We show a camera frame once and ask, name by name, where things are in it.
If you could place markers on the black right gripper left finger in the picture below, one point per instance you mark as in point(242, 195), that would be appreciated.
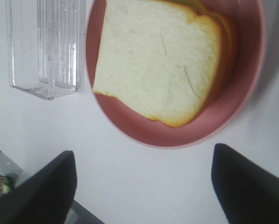
point(46, 197)

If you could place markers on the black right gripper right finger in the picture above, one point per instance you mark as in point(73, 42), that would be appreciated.
point(247, 193)

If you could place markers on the white bread slice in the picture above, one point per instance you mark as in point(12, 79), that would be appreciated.
point(229, 43)

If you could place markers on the clear plastic left tray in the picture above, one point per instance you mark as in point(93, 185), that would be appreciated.
point(46, 46)

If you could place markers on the pink round plate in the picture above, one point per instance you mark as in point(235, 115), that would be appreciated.
point(251, 19)

